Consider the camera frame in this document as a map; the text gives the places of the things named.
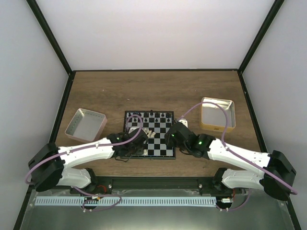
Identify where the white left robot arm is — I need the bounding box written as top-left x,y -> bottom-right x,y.
25,126 -> 154,194

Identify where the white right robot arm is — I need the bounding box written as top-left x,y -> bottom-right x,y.
165,122 -> 297,201

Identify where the pile of white chess pieces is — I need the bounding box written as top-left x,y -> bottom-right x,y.
143,128 -> 156,138

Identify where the black white chess board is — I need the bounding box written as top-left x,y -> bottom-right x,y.
123,125 -> 176,160

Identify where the row of black chess pieces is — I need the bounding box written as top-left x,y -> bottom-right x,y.
124,110 -> 174,127

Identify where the gold metal tin box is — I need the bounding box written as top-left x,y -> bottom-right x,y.
200,97 -> 236,132

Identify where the pink metal tin box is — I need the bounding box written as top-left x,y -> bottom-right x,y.
65,108 -> 107,143

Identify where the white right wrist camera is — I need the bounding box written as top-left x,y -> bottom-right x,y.
178,118 -> 189,128

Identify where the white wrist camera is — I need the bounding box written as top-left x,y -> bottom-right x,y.
129,126 -> 142,135
178,118 -> 189,128

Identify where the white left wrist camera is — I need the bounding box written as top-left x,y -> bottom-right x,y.
129,126 -> 142,135

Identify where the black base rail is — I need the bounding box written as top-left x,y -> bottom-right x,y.
31,176 -> 283,195

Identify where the light blue cable duct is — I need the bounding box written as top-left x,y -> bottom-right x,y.
35,196 -> 216,207

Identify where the black enclosure frame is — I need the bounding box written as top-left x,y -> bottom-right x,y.
13,0 -> 302,230

